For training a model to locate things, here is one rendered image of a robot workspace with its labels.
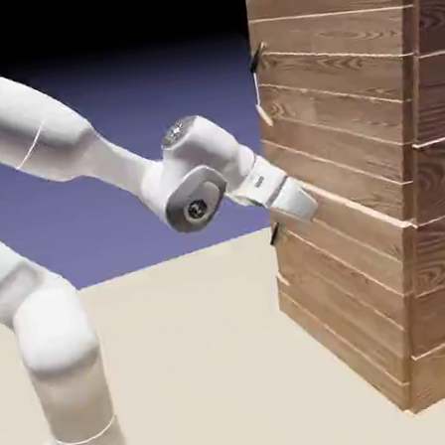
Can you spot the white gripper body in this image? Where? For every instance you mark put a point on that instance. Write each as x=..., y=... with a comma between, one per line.
x=293, y=200

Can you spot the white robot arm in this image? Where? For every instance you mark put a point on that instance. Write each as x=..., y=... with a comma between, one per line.
x=35, y=126

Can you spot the wooden cabinet door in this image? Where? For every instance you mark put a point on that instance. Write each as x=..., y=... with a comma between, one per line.
x=338, y=80
x=349, y=288

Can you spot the wooden plank cabinet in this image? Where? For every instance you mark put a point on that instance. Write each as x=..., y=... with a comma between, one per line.
x=444, y=253

